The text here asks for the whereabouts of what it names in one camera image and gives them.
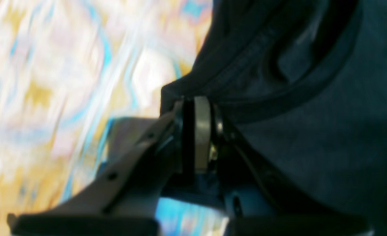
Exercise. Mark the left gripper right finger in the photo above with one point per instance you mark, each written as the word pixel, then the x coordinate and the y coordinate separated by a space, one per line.
pixel 261 201

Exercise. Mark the patterned tablecloth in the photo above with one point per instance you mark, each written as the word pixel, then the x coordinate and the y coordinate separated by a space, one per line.
pixel 80 83

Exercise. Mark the black T-shirt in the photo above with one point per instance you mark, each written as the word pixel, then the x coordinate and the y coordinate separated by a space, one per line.
pixel 305 81

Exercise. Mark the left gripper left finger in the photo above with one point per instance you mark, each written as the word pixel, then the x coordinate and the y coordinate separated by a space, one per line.
pixel 122 200

